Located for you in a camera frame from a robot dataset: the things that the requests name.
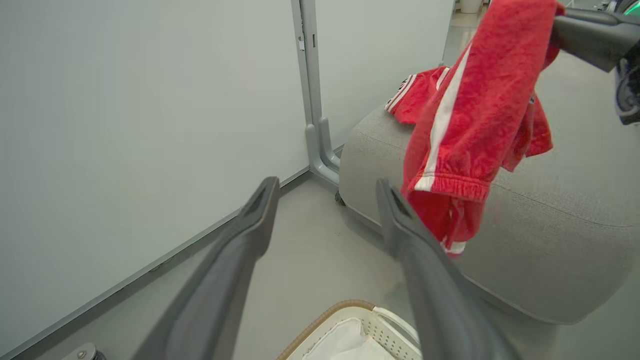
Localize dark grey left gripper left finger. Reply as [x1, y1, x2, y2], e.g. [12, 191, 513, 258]
[132, 176, 281, 360]

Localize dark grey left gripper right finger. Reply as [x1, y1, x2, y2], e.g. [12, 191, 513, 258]
[376, 178, 521, 360]

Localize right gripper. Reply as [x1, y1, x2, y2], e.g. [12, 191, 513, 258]
[552, 7, 640, 126]

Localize red trousers with white stripe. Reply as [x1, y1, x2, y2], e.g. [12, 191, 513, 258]
[400, 0, 566, 258]

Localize white basket with rattan rim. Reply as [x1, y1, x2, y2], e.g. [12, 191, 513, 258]
[276, 299, 423, 360]

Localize white basket liner cloth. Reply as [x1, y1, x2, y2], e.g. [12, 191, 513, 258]
[302, 318, 396, 360]

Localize grey upholstered ottoman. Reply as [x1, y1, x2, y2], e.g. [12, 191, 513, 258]
[338, 50, 640, 326]

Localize grey partition foot bracket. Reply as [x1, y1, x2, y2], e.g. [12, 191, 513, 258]
[305, 116, 346, 187]

